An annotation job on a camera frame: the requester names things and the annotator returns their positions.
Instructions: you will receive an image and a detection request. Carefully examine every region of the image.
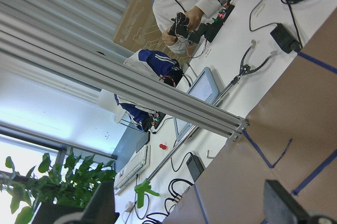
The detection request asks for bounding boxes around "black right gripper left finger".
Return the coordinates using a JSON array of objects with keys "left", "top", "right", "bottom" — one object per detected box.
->
[{"left": 80, "top": 180, "right": 118, "bottom": 224}]

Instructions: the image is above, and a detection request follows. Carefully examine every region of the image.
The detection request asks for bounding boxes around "white keyboard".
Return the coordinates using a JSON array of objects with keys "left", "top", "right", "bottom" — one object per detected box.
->
[{"left": 114, "top": 145, "right": 151, "bottom": 195}]

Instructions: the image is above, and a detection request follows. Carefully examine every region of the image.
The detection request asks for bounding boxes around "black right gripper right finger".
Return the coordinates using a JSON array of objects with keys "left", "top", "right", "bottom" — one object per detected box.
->
[{"left": 263, "top": 180, "right": 316, "bottom": 224}]

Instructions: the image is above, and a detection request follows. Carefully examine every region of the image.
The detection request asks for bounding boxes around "metal reacher grabber tool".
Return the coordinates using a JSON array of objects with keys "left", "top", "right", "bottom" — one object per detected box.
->
[{"left": 134, "top": 39, "right": 279, "bottom": 209}]

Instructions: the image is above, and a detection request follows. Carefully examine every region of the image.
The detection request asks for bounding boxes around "green potted plant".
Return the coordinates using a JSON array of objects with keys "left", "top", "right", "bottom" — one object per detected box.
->
[{"left": 1, "top": 152, "right": 116, "bottom": 223}]

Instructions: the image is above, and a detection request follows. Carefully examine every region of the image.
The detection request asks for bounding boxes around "black power adapter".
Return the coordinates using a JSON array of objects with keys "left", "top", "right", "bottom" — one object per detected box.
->
[{"left": 270, "top": 23, "right": 301, "bottom": 54}]

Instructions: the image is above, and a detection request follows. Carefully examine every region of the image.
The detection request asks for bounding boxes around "blue teach pendant tablet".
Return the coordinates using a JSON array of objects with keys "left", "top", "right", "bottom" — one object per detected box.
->
[{"left": 173, "top": 67, "right": 219, "bottom": 142}]

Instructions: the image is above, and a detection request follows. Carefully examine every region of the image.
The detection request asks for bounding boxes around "black monitor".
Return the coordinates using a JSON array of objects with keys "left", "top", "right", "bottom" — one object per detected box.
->
[{"left": 31, "top": 181, "right": 106, "bottom": 224}]

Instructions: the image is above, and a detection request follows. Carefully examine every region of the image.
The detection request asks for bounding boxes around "aluminium frame post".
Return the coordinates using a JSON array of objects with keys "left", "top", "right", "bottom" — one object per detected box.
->
[{"left": 1, "top": 11, "right": 248, "bottom": 137}]

